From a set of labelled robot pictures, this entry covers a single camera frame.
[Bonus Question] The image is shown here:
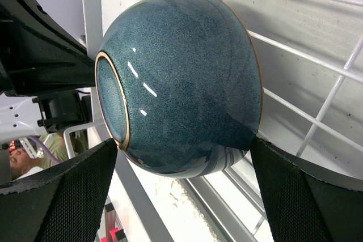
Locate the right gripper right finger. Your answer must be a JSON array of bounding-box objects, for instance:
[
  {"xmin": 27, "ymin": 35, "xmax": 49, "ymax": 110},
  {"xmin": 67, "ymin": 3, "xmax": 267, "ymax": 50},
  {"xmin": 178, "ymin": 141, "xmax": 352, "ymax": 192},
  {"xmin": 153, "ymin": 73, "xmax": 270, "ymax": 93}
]
[{"xmin": 250, "ymin": 138, "xmax": 362, "ymax": 241}]

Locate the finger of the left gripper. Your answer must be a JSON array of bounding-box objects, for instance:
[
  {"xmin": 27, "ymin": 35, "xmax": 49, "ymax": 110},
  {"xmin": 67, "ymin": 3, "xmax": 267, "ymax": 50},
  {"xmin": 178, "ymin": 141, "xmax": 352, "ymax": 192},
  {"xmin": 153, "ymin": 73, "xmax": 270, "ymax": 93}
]
[{"xmin": 1, "ymin": 1, "xmax": 95, "ymax": 96}]

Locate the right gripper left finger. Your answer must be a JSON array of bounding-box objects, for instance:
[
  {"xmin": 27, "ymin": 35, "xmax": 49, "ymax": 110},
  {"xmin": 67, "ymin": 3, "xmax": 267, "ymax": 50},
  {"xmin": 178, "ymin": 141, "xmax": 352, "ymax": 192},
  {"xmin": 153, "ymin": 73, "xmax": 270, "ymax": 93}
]
[{"xmin": 1, "ymin": 138, "xmax": 117, "ymax": 241}]

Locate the blue bowl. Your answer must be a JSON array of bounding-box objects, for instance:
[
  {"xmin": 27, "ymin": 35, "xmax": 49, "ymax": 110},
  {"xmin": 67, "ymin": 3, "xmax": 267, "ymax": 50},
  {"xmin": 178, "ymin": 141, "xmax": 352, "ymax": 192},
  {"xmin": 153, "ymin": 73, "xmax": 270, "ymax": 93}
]
[{"xmin": 95, "ymin": 0, "xmax": 263, "ymax": 179}]

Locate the white wire dish rack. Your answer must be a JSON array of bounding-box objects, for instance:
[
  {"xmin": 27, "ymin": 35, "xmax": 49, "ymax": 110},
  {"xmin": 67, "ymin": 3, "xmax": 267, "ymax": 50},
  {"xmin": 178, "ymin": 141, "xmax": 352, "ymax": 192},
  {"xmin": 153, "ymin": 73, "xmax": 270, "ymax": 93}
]
[{"xmin": 78, "ymin": 0, "xmax": 362, "ymax": 241}]

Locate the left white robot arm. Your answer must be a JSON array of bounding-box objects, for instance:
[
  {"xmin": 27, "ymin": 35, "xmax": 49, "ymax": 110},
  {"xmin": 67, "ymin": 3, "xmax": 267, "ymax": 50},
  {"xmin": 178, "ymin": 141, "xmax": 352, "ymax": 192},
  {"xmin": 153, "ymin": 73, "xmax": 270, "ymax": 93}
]
[{"xmin": 1, "ymin": 0, "xmax": 95, "ymax": 141}]

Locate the person in background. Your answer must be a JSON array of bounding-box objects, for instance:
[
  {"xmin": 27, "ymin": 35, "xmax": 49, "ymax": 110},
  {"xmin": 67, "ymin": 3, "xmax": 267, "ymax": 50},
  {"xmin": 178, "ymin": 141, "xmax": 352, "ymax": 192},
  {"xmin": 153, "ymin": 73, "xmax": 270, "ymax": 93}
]
[{"xmin": 10, "ymin": 131, "xmax": 88, "ymax": 180}]

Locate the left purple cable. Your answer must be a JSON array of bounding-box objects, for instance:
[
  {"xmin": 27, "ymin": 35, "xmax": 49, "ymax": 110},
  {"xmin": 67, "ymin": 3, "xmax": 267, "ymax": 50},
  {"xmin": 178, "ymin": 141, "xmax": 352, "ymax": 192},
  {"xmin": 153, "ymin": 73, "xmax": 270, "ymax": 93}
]
[{"xmin": 29, "ymin": 135, "xmax": 62, "ymax": 166}]

